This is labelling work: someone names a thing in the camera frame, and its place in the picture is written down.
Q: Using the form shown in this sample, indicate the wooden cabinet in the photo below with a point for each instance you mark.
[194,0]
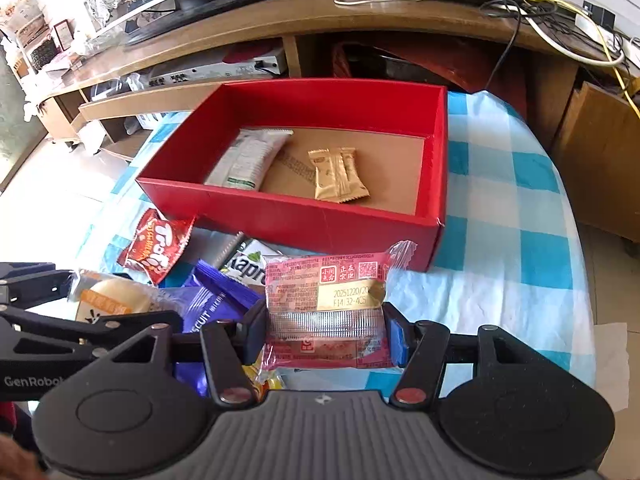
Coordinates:
[600,160]

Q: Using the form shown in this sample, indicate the blue biscuit packet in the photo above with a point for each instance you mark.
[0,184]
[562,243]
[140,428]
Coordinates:
[210,305]

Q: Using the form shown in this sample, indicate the blue white checked tablecloth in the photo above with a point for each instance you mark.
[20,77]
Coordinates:
[500,210]

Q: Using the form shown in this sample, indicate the red candy packet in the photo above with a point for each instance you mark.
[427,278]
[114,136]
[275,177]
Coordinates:
[155,245]

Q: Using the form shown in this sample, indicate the silver receiver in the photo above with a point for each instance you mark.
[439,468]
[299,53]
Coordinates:
[215,70]

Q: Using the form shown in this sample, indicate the black power adapter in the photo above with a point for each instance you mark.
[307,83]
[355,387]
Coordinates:
[599,14]

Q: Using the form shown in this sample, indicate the pink clear snack packet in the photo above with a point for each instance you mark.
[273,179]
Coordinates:
[325,305]

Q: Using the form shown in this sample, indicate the wooden television desk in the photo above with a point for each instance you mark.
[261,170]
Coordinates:
[325,20]

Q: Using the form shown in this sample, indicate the red cardboard box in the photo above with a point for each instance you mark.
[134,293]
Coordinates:
[300,225]

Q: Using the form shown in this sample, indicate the gold snack packet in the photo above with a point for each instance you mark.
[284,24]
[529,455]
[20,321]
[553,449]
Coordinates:
[352,175]
[325,175]

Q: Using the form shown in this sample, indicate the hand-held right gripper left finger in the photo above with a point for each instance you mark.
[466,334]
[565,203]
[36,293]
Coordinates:
[254,334]

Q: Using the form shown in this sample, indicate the white power strip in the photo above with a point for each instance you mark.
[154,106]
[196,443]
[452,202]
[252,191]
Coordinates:
[600,35]

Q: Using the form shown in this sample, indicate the orange white bun packet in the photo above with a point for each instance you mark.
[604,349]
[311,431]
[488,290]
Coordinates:
[115,295]

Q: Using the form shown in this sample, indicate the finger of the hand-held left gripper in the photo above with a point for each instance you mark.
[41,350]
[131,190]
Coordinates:
[35,285]
[100,327]

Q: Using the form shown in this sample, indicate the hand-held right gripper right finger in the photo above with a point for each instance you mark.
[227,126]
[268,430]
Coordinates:
[398,337]

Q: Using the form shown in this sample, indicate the yellow snack packet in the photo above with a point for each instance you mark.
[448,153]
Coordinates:
[262,377]

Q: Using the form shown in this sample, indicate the framed certificate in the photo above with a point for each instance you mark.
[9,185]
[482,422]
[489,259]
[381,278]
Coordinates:
[63,35]

